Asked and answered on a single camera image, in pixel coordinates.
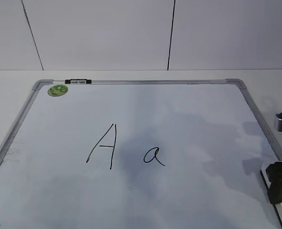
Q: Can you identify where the white board with aluminium frame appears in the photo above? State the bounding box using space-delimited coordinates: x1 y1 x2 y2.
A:
0 80 282 229

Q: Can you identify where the black and silver board clip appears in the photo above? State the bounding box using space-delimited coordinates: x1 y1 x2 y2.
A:
64 79 92 84

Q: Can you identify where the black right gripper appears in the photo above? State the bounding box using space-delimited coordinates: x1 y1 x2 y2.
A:
266 162 282 204

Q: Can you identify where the round green magnet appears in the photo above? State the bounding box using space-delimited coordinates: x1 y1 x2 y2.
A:
47 85 69 97

